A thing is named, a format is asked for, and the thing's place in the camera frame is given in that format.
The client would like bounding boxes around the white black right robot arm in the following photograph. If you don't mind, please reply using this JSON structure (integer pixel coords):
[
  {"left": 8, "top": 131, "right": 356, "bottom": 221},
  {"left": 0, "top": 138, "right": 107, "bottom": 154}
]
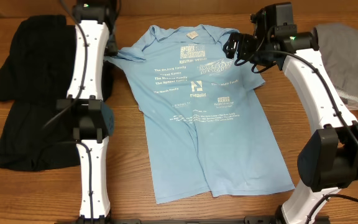
[{"left": 223, "top": 2, "right": 358, "bottom": 224}]

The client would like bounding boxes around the light blue printed t-shirt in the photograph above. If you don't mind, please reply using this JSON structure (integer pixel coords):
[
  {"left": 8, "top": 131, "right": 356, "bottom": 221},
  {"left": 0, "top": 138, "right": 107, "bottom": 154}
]
[{"left": 109, "top": 25, "right": 294, "bottom": 204}]

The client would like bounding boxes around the grey folded garment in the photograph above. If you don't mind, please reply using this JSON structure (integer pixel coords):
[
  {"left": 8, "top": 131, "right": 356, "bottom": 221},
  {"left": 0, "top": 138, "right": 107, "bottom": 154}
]
[{"left": 312, "top": 23, "right": 358, "bottom": 96}]

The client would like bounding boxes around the black t-shirt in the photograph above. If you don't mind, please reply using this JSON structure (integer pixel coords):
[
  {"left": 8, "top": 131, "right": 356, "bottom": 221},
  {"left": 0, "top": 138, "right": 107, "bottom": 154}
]
[{"left": 0, "top": 14, "right": 115, "bottom": 172}]

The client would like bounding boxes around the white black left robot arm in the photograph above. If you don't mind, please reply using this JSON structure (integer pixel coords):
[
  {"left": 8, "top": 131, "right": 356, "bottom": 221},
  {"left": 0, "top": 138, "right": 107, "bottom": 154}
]
[{"left": 57, "top": 1, "right": 121, "bottom": 223}]

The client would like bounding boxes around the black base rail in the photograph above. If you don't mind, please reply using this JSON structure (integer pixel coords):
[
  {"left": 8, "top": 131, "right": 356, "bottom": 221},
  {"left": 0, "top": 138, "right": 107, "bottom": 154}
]
[{"left": 54, "top": 215, "right": 331, "bottom": 224}]

